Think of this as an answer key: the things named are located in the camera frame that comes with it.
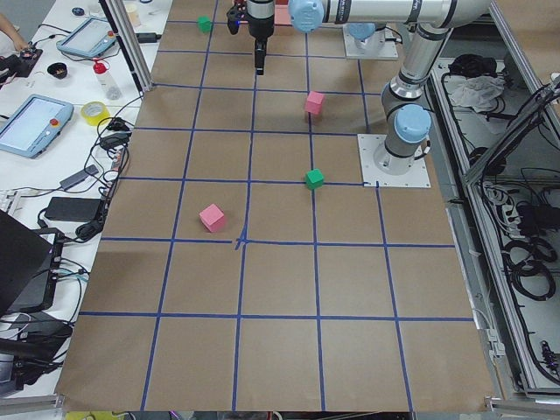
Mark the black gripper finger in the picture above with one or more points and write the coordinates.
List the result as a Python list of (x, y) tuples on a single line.
[(260, 51)]

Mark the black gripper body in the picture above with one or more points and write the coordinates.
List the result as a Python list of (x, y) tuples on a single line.
[(260, 27)]

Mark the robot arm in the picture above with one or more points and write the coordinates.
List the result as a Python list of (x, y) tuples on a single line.
[(408, 124), (367, 35)]

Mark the pink plastic bin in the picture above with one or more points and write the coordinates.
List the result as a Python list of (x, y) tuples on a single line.
[(282, 16)]

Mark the green cube far corner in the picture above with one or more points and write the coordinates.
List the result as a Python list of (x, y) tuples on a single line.
[(205, 24)]

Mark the pink cube near centre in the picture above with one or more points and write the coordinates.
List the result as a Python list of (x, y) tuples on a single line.
[(314, 103)]

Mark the pink cube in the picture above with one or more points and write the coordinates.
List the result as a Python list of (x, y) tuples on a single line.
[(314, 103), (213, 218)]

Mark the green cube near base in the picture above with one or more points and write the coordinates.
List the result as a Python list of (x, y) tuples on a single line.
[(314, 179)]

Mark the red cap squeeze bottle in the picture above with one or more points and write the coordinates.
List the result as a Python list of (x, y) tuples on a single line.
[(106, 80)]

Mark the teach pendant far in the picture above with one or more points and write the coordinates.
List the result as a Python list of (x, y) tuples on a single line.
[(91, 39)]

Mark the teach pendant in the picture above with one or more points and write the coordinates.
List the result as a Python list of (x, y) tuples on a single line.
[(91, 39), (34, 125)]

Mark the pink cube far side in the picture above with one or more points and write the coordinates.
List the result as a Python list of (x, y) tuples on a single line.
[(213, 218)]

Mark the yellow tape roll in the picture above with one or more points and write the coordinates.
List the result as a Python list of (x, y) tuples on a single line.
[(94, 113)]

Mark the black bowl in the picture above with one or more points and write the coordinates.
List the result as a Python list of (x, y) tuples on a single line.
[(58, 70)]

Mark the white cloth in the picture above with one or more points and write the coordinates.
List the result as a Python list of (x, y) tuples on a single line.
[(479, 93)]

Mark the teach pendant near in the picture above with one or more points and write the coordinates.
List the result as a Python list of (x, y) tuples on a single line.
[(34, 125)]

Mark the black power adapter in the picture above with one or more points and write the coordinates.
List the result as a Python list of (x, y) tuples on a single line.
[(72, 209)]

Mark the black laptop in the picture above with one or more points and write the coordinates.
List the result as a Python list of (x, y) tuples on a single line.
[(29, 260)]

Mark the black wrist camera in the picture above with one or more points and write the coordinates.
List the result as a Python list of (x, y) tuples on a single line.
[(236, 16)]

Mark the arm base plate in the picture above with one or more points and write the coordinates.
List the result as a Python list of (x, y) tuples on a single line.
[(387, 52), (381, 169)]

